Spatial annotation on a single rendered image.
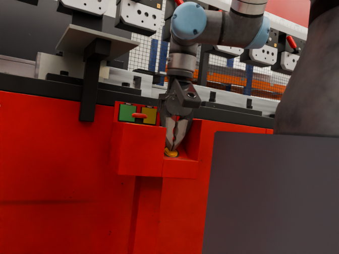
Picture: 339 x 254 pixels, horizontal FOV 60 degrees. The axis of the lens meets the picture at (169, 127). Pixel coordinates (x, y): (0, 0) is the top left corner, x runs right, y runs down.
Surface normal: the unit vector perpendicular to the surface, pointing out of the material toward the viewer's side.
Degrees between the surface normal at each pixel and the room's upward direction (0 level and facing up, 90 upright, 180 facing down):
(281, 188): 90
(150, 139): 90
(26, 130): 90
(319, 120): 90
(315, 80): 72
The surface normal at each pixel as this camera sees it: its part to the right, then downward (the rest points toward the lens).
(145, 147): 0.34, 0.02
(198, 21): 0.00, 0.06
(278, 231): -0.95, -0.11
